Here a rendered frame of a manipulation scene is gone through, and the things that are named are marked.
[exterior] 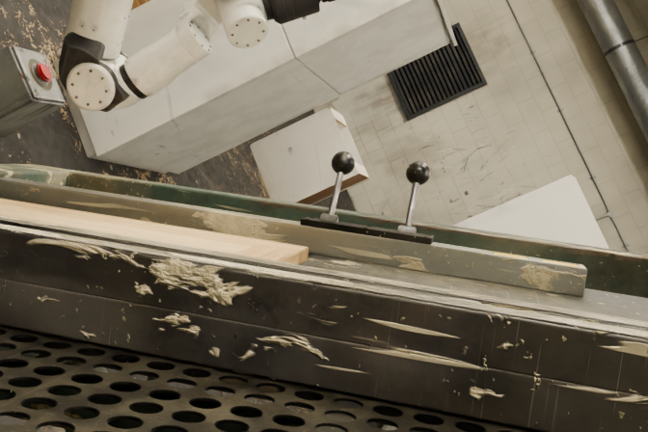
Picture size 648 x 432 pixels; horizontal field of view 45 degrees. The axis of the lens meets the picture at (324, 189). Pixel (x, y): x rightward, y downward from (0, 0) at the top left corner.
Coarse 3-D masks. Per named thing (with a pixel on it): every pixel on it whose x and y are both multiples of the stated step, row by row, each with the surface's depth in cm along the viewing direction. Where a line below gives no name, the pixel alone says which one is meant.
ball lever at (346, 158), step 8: (344, 152) 123; (336, 160) 122; (344, 160) 122; (352, 160) 123; (336, 168) 123; (344, 168) 122; (352, 168) 123; (336, 184) 122; (336, 192) 121; (336, 200) 120; (320, 216) 119; (328, 216) 118; (336, 216) 118
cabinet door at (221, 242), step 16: (0, 208) 110; (16, 208) 112; (32, 208) 112; (48, 208) 114; (64, 208) 117; (64, 224) 103; (80, 224) 105; (96, 224) 107; (112, 224) 109; (128, 224) 109; (144, 224) 111; (160, 224) 114; (160, 240) 99; (176, 240) 101; (192, 240) 103; (208, 240) 105; (224, 240) 106; (240, 240) 107; (256, 240) 109; (256, 256) 94; (272, 256) 96; (288, 256) 99; (304, 256) 108
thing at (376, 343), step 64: (0, 256) 56; (64, 256) 55; (128, 256) 54; (192, 256) 55; (0, 320) 57; (64, 320) 55; (128, 320) 54; (192, 320) 53; (256, 320) 52; (320, 320) 52; (384, 320) 51; (448, 320) 50; (512, 320) 49; (576, 320) 50; (320, 384) 52; (384, 384) 51; (448, 384) 50; (512, 384) 49; (576, 384) 48; (640, 384) 47
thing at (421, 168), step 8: (408, 168) 121; (416, 168) 120; (424, 168) 120; (408, 176) 121; (416, 176) 120; (424, 176) 120; (416, 184) 120; (416, 192) 119; (416, 200) 119; (408, 208) 118; (408, 216) 117; (408, 224) 117; (408, 232) 116
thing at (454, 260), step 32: (0, 192) 128; (32, 192) 127; (64, 192) 126; (96, 192) 127; (192, 224) 121; (224, 224) 120; (256, 224) 119; (288, 224) 118; (352, 256) 116; (384, 256) 115; (416, 256) 114; (448, 256) 113; (480, 256) 112; (512, 256) 112; (544, 288) 110; (576, 288) 109
